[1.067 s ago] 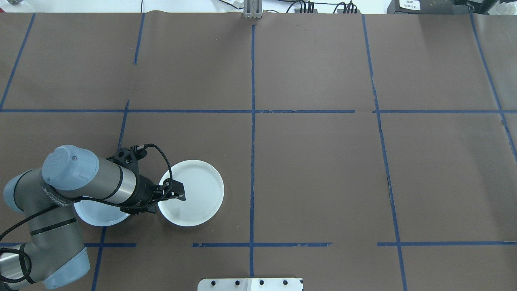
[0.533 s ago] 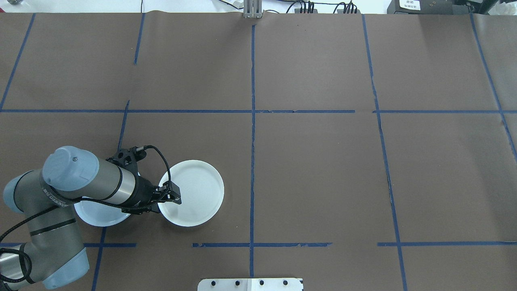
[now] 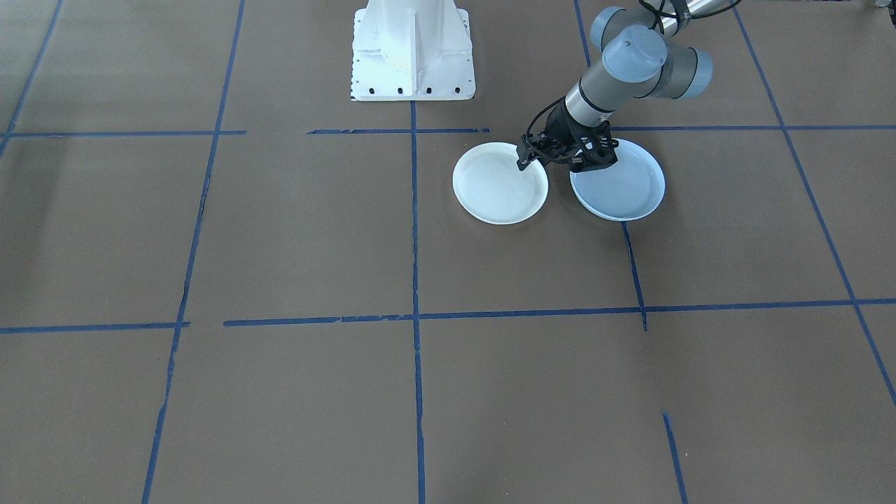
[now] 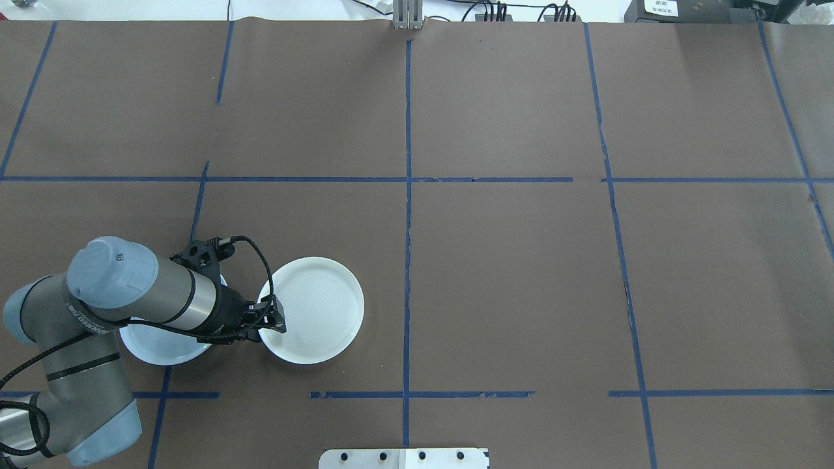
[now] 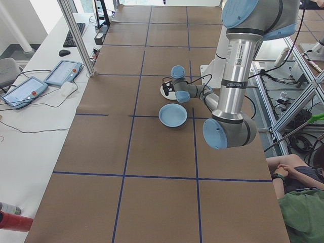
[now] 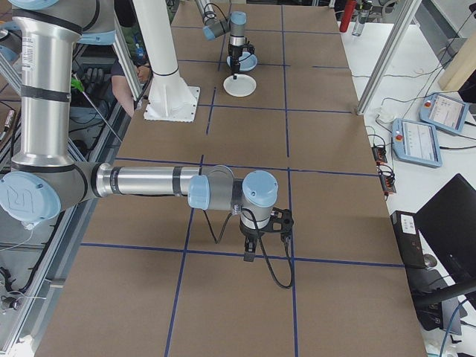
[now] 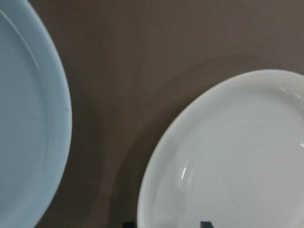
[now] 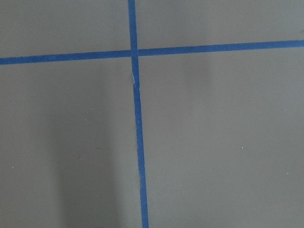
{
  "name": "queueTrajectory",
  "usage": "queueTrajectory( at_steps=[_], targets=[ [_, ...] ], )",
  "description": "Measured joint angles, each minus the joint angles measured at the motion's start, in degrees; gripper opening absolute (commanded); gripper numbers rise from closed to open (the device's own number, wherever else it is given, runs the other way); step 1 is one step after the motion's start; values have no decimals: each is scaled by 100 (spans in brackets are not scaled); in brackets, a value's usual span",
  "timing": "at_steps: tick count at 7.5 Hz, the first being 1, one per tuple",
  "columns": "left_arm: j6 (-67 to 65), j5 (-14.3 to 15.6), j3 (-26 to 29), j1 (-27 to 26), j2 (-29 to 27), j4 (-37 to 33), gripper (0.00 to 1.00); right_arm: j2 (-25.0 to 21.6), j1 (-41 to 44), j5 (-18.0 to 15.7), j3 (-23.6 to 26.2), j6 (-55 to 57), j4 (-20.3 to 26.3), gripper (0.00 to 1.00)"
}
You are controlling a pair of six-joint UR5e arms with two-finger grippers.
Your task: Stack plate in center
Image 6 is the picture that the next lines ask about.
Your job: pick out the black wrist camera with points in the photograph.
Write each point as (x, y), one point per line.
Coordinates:
(283, 221)
(248, 50)

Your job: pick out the person's bare hand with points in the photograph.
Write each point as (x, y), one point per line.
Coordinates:
(144, 73)

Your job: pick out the clear bottle with dark cap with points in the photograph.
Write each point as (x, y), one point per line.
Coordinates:
(360, 22)

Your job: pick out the white pedestal column with base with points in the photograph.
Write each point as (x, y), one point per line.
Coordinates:
(163, 56)

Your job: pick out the black computer box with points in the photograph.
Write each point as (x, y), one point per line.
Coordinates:
(409, 238)

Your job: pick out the blue grey teach pendant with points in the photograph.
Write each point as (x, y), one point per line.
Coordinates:
(446, 111)
(418, 143)

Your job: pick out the pale blue ringed plate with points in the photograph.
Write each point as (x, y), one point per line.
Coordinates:
(250, 59)

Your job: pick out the black padded object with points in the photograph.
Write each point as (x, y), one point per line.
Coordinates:
(93, 77)

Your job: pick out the plain white plate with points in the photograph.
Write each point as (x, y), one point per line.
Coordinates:
(241, 87)

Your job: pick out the person's bare forearm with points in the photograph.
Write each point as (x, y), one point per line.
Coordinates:
(121, 93)

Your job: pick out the pale wooden board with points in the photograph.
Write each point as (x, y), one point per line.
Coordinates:
(461, 63)

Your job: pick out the black device base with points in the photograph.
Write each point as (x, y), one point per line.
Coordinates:
(435, 316)

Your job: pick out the small black orange adapter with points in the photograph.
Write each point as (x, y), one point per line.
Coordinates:
(380, 154)
(388, 186)

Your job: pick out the slanted aluminium frame post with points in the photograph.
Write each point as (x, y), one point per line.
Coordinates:
(386, 56)

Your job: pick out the smooth blue plate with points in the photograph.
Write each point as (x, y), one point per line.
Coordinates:
(247, 68)

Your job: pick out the white power adapter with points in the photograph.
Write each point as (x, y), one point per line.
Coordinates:
(385, 117)

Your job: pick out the black monitor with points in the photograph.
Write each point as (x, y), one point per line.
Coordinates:
(450, 223)

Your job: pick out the copper coloured cylinder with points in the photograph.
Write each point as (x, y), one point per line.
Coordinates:
(9, 122)

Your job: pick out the red bottle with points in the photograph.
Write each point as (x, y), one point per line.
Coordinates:
(346, 16)

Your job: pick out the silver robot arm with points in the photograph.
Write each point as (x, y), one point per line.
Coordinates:
(41, 93)
(219, 28)

